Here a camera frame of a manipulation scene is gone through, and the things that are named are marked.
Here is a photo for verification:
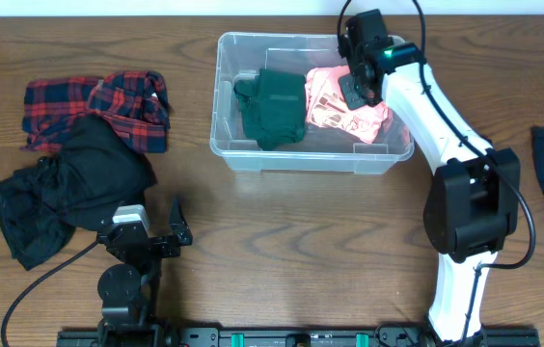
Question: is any dark green garment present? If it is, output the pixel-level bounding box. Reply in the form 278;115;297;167
233;68;307;151

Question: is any left black cable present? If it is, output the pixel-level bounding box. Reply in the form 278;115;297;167
0;239;100;347

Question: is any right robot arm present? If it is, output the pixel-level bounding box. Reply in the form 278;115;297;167
337;10;528;346

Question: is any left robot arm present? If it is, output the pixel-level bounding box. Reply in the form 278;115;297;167
97;198;193;347

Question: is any clear plastic storage bin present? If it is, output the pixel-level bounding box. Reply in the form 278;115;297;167
210;32;415;174

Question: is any red navy plaid shirt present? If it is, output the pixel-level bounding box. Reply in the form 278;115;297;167
21;70;171;153

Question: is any black cable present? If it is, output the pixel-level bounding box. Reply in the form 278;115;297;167
0;239;100;347
337;0;537;347

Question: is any right black cable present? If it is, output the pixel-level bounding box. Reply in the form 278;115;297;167
337;0;537;347

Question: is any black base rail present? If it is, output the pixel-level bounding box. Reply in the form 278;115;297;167
56;325;541;347

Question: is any black garment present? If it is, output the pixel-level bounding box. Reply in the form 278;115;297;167
0;116;156;270

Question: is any pink printed t-shirt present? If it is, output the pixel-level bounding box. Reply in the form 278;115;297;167
305;66;393;144

